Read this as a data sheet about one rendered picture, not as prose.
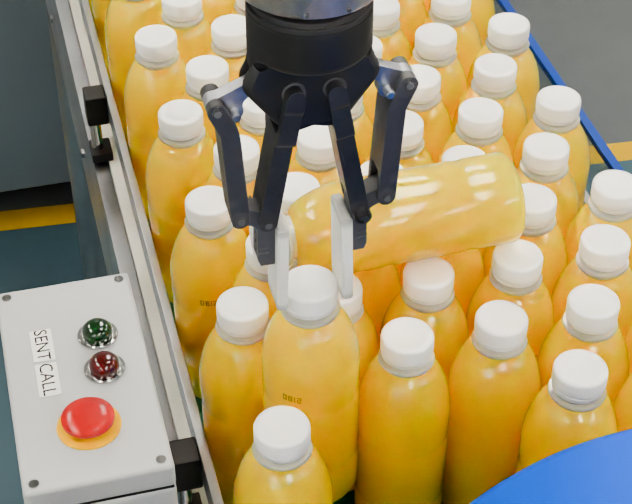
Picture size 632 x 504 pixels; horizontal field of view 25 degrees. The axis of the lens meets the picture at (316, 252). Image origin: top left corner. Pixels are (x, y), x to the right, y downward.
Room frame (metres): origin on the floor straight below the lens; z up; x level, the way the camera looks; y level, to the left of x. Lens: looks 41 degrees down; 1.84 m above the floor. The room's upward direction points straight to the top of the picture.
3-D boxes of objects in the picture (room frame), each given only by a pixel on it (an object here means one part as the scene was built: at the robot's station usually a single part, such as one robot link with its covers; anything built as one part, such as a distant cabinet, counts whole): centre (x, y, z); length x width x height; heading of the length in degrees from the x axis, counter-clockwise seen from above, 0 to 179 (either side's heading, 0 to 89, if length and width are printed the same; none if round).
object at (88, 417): (0.67, 0.15, 1.11); 0.04 x 0.04 x 0.01
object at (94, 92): (1.23, 0.23, 0.94); 0.03 x 0.02 x 0.08; 15
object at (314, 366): (0.73, 0.00, 1.06); 0.07 x 0.07 x 0.19
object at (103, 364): (0.72, 0.15, 1.11); 0.02 x 0.02 x 0.01
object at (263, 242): (0.72, 0.04, 1.23); 0.03 x 0.01 x 0.05; 104
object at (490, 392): (0.77, -0.14, 0.99); 0.07 x 0.07 x 0.19
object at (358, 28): (0.73, 0.00, 1.36); 0.08 x 0.07 x 0.09; 104
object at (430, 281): (0.82, -0.09, 1.09); 0.04 x 0.04 x 0.02
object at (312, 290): (0.73, 0.00, 1.16); 0.04 x 0.04 x 0.02
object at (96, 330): (0.75, 0.16, 1.11); 0.02 x 0.02 x 0.01
